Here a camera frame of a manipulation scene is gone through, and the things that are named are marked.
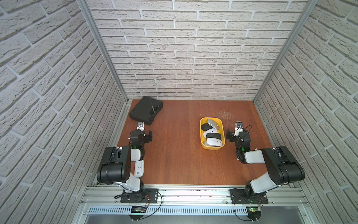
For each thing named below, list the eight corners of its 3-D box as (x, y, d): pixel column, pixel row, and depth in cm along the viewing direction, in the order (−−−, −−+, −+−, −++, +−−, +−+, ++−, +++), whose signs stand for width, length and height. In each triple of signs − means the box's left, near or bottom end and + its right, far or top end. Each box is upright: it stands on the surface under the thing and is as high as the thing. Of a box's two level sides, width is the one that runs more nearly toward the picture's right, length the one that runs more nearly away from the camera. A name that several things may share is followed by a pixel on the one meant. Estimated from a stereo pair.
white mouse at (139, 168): (135, 178, 82) (134, 176, 79) (136, 162, 88) (134, 161, 85) (144, 176, 83) (143, 175, 80) (144, 161, 89) (143, 159, 86)
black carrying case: (129, 118, 108) (126, 113, 103) (143, 100, 121) (141, 94, 116) (150, 125, 104) (149, 120, 99) (163, 105, 117) (162, 100, 112)
